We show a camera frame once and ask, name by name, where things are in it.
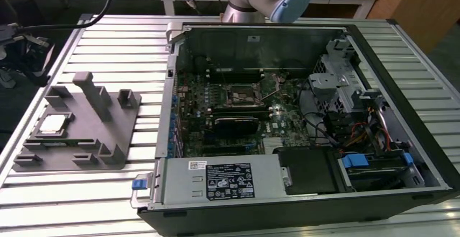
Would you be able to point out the silver green-edged CPU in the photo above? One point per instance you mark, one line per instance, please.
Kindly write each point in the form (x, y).
(53, 124)

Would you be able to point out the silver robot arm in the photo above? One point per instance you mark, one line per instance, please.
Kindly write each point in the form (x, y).
(248, 0)

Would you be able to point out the CPU socket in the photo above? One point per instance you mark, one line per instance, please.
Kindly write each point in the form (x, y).
(243, 97)

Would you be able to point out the grey parts rack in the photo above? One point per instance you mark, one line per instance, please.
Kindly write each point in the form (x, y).
(89, 140)

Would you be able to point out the blue case latch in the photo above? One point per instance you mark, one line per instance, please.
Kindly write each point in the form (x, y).
(139, 184)

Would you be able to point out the white barcode sticker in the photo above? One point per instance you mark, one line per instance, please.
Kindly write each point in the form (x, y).
(196, 165)

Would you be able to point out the grey power supply unit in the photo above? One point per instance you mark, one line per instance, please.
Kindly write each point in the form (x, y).
(179, 183)

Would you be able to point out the black graphics card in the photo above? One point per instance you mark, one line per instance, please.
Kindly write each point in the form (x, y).
(235, 128)

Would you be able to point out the black power supply label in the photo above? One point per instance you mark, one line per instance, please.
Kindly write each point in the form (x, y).
(228, 183)

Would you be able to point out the silver chipset heatsink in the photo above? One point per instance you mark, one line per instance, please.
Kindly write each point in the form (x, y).
(273, 145)

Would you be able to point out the green motherboard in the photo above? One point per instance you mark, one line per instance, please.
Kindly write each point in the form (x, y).
(291, 133)

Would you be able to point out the metal disk bay cage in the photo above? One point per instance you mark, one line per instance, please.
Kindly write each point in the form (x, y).
(325, 82)

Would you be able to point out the black plastic shroud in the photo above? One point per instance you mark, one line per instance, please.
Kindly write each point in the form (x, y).
(308, 171)

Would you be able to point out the blue disk carrier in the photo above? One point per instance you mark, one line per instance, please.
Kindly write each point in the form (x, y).
(353, 161)

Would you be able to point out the black PC case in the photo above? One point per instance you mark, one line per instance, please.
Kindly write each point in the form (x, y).
(323, 215)

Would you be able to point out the blue plastic tab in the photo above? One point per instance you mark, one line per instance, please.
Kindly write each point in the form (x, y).
(407, 159)

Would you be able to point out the wooden cabinet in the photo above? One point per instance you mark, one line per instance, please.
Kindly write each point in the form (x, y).
(431, 5)

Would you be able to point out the white case wall label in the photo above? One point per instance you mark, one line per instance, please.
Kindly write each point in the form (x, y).
(253, 38)

